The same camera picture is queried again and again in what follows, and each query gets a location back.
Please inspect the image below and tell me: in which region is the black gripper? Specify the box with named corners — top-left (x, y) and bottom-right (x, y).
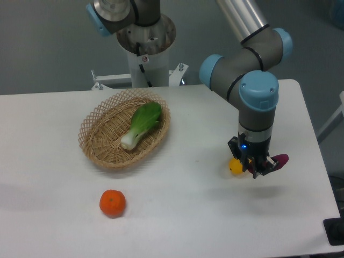
top-left (227, 133), bottom-right (280, 179)

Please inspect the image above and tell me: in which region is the purple sweet potato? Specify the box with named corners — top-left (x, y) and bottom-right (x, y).
top-left (248, 154), bottom-right (289, 174)

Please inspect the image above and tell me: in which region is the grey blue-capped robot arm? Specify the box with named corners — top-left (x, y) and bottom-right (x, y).
top-left (86, 1), bottom-right (293, 177)

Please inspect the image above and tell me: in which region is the yellow lemon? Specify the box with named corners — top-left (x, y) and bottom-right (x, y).
top-left (228, 158), bottom-right (248, 176)

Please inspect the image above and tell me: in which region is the black device at table edge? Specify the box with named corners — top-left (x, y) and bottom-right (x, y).
top-left (323, 218), bottom-right (343, 246)

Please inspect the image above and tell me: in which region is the green bok choy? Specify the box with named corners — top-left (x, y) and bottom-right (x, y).
top-left (120, 102), bottom-right (162, 151)

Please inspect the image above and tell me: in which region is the orange tangerine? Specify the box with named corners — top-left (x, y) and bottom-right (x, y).
top-left (99, 189), bottom-right (126, 217)

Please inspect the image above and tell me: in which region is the woven wicker basket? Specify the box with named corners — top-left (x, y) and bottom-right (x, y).
top-left (78, 88), bottom-right (170, 169)

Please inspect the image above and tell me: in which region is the white frame at right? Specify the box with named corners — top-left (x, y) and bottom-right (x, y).
top-left (316, 91), bottom-right (343, 144)

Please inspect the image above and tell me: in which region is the black cable on pedestal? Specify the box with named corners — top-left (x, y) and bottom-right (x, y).
top-left (135, 42), bottom-right (153, 88)

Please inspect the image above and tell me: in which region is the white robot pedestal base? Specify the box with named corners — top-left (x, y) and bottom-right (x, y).
top-left (91, 14), bottom-right (189, 90)

